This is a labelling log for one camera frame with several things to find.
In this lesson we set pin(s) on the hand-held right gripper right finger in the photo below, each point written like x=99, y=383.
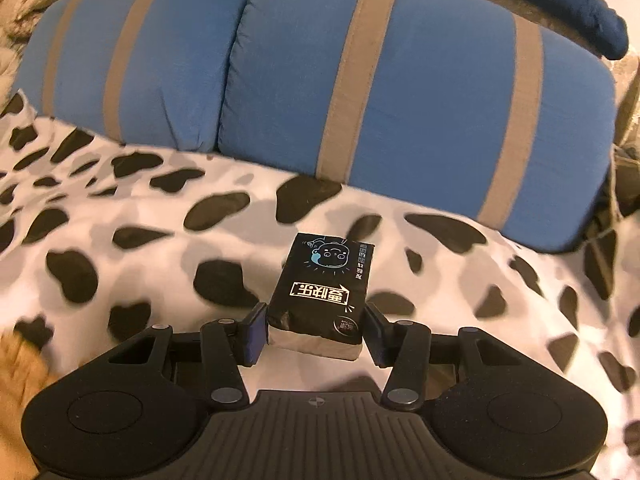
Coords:
x=373, y=332

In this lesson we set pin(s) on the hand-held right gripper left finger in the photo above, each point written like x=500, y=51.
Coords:
x=256, y=332

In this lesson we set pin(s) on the black tissue pack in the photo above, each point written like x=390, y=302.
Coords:
x=320, y=290

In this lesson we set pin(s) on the cow print blanket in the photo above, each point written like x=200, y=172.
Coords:
x=150, y=270

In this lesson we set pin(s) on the tan fuzzy cloth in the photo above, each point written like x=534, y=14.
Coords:
x=22, y=390

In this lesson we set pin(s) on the blue pillow with tan stripes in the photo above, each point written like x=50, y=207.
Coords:
x=440, y=90
x=175, y=60

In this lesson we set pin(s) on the navy cloth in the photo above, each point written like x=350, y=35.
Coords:
x=560, y=0

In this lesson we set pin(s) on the cream quilt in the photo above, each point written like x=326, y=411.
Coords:
x=20, y=25

